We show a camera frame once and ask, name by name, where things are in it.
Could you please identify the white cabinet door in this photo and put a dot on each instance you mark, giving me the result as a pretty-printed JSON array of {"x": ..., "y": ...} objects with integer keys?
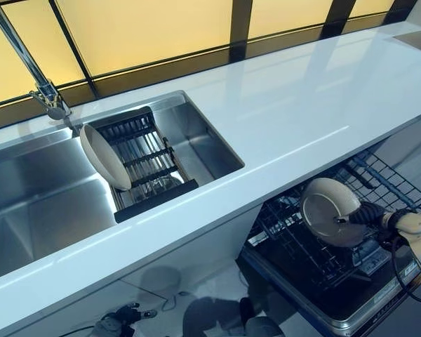
[
  {"x": 196, "y": 245},
  {"x": 38, "y": 309}
]

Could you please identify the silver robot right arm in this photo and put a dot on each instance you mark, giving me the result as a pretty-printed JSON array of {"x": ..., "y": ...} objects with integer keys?
[{"x": 419, "y": 221}]

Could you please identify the dark window frame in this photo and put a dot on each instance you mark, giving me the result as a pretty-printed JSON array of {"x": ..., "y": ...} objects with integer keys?
[{"x": 239, "y": 21}]

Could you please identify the white cabinet end panel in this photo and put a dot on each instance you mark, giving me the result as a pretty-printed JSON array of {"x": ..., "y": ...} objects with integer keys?
[{"x": 414, "y": 140}]

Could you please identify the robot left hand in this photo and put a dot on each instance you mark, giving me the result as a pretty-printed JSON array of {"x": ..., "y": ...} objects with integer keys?
[{"x": 133, "y": 314}]

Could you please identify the dishwasher plate rack with tines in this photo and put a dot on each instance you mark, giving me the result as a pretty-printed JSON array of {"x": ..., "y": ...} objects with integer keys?
[{"x": 284, "y": 224}]

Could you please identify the stainless steel sink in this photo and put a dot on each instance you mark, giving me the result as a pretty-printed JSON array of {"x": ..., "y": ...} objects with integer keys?
[{"x": 38, "y": 182}]

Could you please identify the dishwasher door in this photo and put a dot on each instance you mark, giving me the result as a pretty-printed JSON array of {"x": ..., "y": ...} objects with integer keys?
[{"x": 301, "y": 298}]

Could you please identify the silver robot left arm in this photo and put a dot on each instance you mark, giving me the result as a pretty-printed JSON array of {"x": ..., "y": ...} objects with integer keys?
[{"x": 107, "y": 324}]

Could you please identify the cream ceramic plate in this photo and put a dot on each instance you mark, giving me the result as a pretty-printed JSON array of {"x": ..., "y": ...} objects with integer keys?
[
  {"x": 329, "y": 214},
  {"x": 108, "y": 158}
]

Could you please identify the black sink drying rack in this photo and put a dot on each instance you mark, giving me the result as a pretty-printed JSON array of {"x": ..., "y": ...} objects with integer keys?
[{"x": 154, "y": 203}]

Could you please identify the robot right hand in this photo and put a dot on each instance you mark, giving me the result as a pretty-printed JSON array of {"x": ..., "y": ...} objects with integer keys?
[{"x": 368, "y": 214}]

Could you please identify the chrome kitchen faucet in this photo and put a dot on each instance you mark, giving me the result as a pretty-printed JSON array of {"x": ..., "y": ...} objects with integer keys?
[{"x": 45, "y": 91}]

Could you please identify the grey detergent dispenser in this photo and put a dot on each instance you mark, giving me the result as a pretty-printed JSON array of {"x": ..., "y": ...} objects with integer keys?
[{"x": 370, "y": 259}]

